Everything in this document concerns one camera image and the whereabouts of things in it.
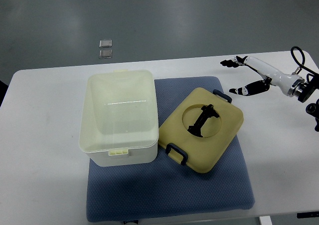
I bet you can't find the black table control panel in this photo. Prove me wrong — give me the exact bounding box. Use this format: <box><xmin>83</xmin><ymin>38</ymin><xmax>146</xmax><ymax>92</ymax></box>
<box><xmin>297</xmin><ymin>211</ymin><xmax>319</xmax><ymax>219</ymax></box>

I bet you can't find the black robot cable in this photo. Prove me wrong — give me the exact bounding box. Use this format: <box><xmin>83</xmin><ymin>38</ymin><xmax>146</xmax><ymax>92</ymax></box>
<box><xmin>290</xmin><ymin>46</ymin><xmax>319</xmax><ymax>76</ymax></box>

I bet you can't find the upper metal floor plate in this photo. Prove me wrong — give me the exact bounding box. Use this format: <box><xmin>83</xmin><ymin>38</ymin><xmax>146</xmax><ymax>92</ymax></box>
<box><xmin>99</xmin><ymin>39</ymin><xmax>112</xmax><ymax>48</ymax></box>

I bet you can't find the lower metal floor plate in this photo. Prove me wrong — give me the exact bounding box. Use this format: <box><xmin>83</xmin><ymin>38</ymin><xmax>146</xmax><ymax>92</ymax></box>
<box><xmin>99</xmin><ymin>49</ymin><xmax>113</xmax><ymax>59</ymax></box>

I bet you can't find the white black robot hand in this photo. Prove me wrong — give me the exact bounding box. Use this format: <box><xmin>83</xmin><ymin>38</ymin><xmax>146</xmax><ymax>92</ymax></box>
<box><xmin>220</xmin><ymin>56</ymin><xmax>305</xmax><ymax>97</ymax></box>

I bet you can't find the white storage box base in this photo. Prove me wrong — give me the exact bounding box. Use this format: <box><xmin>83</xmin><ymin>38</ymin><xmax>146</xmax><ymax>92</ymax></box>
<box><xmin>79</xmin><ymin>70</ymin><xmax>159</xmax><ymax>167</ymax></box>

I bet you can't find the metal floor plate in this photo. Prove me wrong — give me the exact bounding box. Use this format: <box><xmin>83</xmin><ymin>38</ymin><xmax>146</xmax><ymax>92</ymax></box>
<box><xmin>99</xmin><ymin>49</ymin><xmax>113</xmax><ymax>59</ymax></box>
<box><xmin>99</xmin><ymin>39</ymin><xmax>112</xmax><ymax>48</ymax></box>

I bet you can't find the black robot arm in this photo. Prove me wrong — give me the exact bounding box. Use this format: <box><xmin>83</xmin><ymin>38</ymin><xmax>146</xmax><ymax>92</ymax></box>
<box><xmin>298</xmin><ymin>73</ymin><xmax>319</xmax><ymax>132</ymax></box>

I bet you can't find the yellow box lid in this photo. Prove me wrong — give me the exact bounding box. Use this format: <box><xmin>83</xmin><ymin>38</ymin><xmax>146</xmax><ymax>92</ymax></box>
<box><xmin>159</xmin><ymin>87</ymin><xmax>244</xmax><ymax>174</ymax></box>

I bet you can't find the blue foam mat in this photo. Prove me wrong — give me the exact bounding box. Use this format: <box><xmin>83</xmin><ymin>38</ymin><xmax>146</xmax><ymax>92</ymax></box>
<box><xmin>86</xmin><ymin>76</ymin><xmax>256</xmax><ymax>223</ymax></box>

